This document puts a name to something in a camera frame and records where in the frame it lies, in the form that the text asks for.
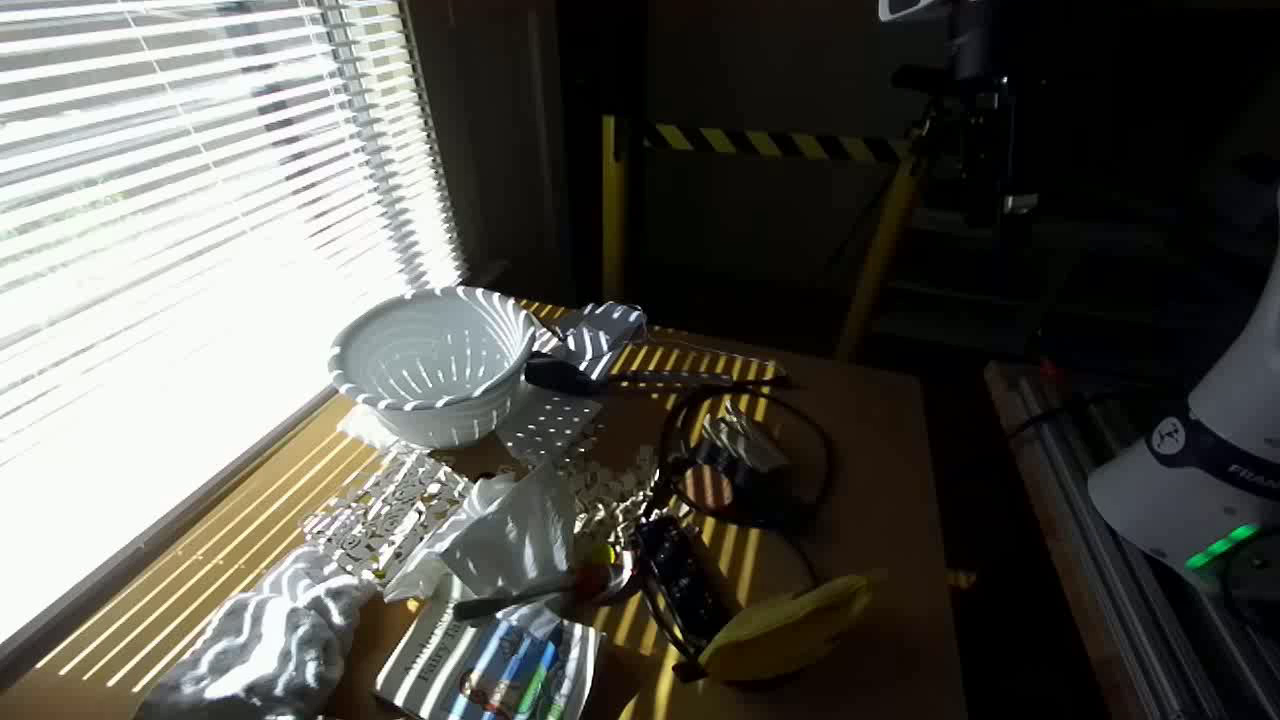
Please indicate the white plastic colander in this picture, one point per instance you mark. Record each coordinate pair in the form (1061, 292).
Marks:
(424, 400)

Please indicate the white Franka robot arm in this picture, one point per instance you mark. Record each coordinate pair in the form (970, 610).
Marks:
(1200, 465)

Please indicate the white striped folded cloth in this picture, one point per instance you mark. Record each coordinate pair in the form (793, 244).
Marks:
(607, 329)

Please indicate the silver blister pack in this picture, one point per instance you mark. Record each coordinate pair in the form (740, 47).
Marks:
(563, 426)
(386, 513)

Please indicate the black power adapter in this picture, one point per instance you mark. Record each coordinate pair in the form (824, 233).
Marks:
(724, 465)

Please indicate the black remote control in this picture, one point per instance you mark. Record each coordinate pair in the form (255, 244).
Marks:
(683, 575)

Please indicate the small white box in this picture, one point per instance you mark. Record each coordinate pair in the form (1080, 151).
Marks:
(513, 542)

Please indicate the yellow black striped barrier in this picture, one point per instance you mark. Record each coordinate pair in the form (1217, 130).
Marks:
(774, 141)

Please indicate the large white window blinds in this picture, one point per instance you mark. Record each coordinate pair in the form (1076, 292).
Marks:
(160, 200)

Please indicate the black camera tripod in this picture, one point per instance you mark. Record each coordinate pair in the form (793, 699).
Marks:
(982, 134)

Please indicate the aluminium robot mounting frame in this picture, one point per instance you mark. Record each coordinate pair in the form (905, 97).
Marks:
(1105, 587)

